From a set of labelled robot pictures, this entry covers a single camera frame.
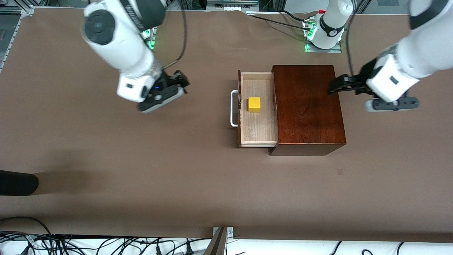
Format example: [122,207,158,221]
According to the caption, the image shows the light wood drawer white handle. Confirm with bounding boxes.
[230,70,279,148]

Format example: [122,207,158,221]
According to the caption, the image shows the dark brown wooden cabinet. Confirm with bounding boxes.
[269,65,347,156]

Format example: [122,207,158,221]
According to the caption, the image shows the silver strip device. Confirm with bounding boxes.
[206,0,259,10]

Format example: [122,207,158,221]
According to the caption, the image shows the black cylinder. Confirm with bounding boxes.
[0,170,39,196]

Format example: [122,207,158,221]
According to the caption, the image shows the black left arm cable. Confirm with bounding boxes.
[345,19,355,77]

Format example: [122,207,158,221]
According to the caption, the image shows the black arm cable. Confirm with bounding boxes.
[345,19,355,77]
[161,0,188,71]

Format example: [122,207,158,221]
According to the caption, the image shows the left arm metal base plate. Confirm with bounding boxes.
[305,19,342,53]

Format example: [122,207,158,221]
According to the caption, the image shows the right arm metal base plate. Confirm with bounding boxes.
[142,28,156,49]

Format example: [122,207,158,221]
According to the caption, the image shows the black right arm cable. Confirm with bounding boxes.
[161,0,188,71]

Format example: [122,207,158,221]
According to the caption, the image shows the black left base cable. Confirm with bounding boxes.
[248,12,314,30]

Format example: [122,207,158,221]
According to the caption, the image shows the metal bracket plate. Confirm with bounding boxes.
[212,227,234,238]

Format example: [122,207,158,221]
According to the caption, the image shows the aluminium table edge rail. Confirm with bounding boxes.
[0,7,34,73]

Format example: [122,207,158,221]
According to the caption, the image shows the dark metal post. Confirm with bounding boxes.
[203,227,228,255]

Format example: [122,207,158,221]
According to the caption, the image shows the tangled black cables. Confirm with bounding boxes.
[0,232,213,255]

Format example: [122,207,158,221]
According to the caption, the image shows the black arcing cable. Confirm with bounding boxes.
[0,216,53,236]

